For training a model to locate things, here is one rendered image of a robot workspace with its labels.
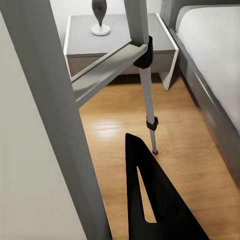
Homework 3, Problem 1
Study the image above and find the camera tripod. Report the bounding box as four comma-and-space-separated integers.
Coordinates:
0, 0, 159, 240

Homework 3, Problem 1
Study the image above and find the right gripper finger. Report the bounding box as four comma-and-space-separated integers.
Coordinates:
125, 133, 210, 240

